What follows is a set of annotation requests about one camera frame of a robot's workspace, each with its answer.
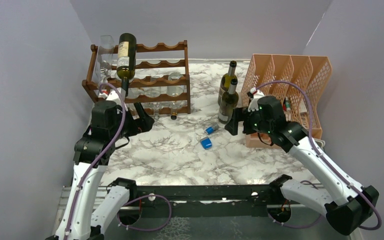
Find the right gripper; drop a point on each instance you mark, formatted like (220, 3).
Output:
(238, 115)

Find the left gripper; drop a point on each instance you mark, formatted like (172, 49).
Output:
(144, 123)

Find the green wine bottle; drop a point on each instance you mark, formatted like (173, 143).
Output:
(226, 80)
(229, 101)
(126, 60)

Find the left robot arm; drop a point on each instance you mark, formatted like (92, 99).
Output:
(109, 122)

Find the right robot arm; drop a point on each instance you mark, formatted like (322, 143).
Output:
(348, 203)

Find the clear bottle lower right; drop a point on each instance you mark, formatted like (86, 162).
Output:
(174, 91)

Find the clear glass bottle top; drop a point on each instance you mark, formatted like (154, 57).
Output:
(104, 58)

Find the blue grey stamp cylinder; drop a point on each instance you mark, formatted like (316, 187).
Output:
(211, 128)

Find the blue grey stamp cap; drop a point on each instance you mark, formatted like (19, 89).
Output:
(206, 143)

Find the peach plastic file organizer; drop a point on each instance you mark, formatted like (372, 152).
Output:
(300, 79)

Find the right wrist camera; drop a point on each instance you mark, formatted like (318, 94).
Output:
(254, 95)

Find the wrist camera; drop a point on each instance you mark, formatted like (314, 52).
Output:
(111, 95)
(254, 95)

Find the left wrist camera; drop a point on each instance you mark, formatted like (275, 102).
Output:
(111, 95)

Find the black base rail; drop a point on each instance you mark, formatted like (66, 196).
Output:
(195, 201)

